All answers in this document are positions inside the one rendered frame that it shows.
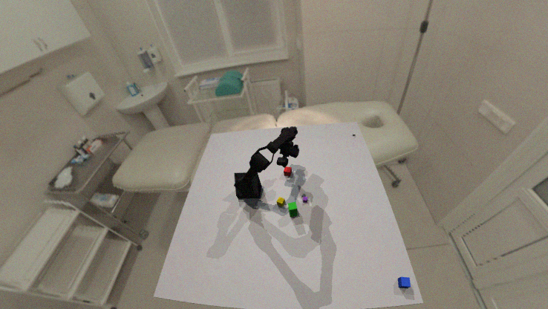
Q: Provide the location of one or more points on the blue block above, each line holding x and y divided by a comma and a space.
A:
404, 282

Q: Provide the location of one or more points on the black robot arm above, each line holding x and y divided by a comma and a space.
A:
258, 162

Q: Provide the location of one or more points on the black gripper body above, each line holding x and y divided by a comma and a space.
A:
283, 161

